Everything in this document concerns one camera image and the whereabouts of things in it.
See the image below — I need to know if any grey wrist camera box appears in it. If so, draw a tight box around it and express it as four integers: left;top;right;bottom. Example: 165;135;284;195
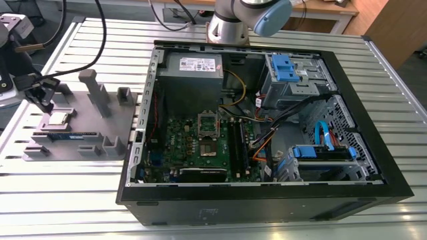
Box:
0;13;34;40

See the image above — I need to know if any silver disk bay cage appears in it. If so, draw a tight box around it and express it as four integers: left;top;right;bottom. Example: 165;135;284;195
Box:
272;144;383;183

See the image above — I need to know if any green motherboard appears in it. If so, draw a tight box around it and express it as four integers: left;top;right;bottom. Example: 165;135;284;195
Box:
143;116;260;183

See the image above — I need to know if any black PC case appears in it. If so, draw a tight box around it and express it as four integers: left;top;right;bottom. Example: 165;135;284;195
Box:
115;39;416;227

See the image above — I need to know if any RAM stick blue label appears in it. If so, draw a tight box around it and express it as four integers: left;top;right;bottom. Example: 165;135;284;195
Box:
34;132;97;141

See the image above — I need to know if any silver drive cage blue latch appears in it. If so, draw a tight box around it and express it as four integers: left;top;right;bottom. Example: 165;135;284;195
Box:
259;53;337;108

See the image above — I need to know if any black camera cable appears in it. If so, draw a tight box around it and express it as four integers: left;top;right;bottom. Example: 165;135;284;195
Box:
32;0;109;81

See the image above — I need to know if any wooden cabinet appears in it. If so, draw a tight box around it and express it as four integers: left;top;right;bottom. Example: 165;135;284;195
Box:
343;0;427;72

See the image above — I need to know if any black cable brown plug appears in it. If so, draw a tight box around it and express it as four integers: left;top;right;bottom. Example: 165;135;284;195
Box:
14;0;68;53

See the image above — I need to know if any yellow wire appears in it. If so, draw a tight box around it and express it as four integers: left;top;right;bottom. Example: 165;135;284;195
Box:
219;69;248;108

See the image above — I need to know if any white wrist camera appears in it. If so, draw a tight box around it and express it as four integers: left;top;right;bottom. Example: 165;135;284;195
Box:
0;71;20;108

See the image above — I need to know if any black white wire bundle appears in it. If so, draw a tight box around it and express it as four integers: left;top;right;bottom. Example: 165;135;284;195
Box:
217;104;271;122

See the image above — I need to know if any grey parts rack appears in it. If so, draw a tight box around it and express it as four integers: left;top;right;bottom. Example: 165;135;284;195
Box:
21;69;140;162

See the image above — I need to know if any CPU socket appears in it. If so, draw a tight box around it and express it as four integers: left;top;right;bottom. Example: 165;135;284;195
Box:
199;139;221;158

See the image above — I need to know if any blue flat data wire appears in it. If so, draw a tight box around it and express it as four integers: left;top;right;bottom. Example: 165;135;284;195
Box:
313;119;337;151

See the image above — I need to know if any wooden desk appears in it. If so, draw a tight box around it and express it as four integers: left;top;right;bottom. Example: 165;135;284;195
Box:
288;0;360;35

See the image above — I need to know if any black cable bundle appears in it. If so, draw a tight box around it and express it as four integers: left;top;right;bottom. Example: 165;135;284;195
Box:
252;94;335;148

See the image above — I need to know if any black graphics card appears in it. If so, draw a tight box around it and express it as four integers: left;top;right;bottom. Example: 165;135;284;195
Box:
177;166;228;183

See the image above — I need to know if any silver CPU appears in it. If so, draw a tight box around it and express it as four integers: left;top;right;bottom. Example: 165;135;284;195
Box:
45;112;73;126

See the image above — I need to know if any blue plastic drive latch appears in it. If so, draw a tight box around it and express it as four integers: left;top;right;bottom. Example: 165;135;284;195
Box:
271;54;301;82

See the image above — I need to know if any metal socket cover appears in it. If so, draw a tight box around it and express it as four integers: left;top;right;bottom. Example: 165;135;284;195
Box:
196;109;221;140

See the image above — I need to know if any red twisted fan wire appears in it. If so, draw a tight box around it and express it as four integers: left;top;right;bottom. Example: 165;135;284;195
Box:
148;88;165;141

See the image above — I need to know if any silver power supply unit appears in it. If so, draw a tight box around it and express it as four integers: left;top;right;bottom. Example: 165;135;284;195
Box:
155;51;225;111

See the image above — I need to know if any blue disk carrier with disk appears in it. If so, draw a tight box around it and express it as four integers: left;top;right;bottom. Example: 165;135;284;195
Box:
291;146;356;161

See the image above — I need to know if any black RAM slot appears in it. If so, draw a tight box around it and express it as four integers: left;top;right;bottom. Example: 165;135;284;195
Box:
237;118;248;176
232;118;243;177
241;118;252;175
228;118;240;177

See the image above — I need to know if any red orange wire bundle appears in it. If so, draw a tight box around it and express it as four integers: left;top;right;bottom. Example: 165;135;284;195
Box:
252;92;273;123

